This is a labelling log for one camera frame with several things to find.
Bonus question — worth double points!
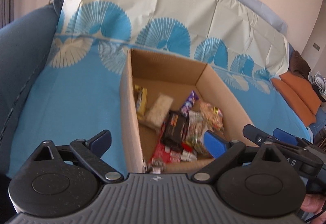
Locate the green nut snack packet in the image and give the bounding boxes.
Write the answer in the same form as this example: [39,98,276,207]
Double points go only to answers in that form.
[186,110,212,158]

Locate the red white snack packet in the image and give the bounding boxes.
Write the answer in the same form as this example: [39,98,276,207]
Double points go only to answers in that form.
[148,130,197,167]

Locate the dark brown snack bar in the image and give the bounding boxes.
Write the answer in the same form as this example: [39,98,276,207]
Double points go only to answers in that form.
[161,110,189,152]

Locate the purple snack packet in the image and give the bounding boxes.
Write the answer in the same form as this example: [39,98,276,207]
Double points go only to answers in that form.
[180,91,199,117]

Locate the clear rice cake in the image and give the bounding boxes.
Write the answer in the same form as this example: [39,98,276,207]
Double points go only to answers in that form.
[145,94,174,129]

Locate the yellow snack packet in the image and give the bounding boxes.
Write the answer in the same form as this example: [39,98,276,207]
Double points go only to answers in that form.
[134,85,148,120]

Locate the clear bag orange crackers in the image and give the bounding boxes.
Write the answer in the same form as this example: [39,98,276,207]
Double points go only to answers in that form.
[199,100,224,135]

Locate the person's right hand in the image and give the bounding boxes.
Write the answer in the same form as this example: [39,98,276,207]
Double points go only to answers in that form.
[301,194,325,214]

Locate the orange cushion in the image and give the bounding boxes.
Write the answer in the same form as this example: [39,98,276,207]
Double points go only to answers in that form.
[271,71,322,126]

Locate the brown cloth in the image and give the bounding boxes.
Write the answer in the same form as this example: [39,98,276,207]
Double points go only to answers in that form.
[289,50,311,80]

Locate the cardboard box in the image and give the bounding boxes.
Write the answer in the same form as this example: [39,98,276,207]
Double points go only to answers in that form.
[120,49,253,173]

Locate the blue patterned sofa cover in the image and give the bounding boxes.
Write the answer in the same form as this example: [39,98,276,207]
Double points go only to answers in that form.
[5,0,311,178]

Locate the wall switch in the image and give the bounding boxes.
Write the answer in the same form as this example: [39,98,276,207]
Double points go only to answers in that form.
[313,43,320,51]

